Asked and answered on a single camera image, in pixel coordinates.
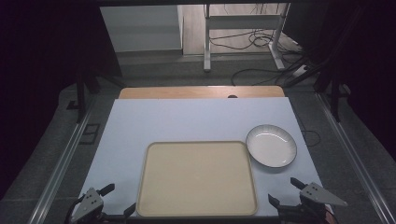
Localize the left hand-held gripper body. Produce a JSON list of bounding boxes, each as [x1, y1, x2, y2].
[[70, 187, 126, 224]]

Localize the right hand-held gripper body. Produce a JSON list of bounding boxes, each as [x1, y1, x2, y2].
[[275, 182, 348, 224]]

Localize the white plate with dark rim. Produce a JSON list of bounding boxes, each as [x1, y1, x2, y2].
[[245, 123, 298, 169]]

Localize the black floor socket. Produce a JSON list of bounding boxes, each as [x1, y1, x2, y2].
[[78, 122, 101, 146]]

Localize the beige rectangular tray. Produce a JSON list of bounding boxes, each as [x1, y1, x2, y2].
[[135, 140, 259, 218]]

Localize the white table mat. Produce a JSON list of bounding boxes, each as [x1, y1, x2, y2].
[[78, 97, 325, 218]]

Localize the black metal stand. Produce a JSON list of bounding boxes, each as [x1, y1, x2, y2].
[[66, 59, 125, 124], [283, 6, 367, 123]]

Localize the white power strip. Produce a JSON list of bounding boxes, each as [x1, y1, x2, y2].
[[291, 63, 310, 79]]

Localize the white cabinet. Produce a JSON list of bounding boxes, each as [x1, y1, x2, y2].
[[99, 5, 184, 53]]

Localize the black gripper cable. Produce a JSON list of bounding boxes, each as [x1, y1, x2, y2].
[[64, 194, 86, 224]]

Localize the metal floor rail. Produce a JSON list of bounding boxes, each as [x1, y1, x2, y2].
[[315, 92, 396, 224], [27, 104, 94, 224]]

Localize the black cable loop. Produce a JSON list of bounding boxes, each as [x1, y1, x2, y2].
[[293, 106, 321, 147]]

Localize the tangle of black floor cables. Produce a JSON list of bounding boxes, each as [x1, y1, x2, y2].
[[208, 28, 307, 87]]

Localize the white metal desk frame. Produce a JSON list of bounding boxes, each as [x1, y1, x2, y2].
[[203, 3, 291, 73]]

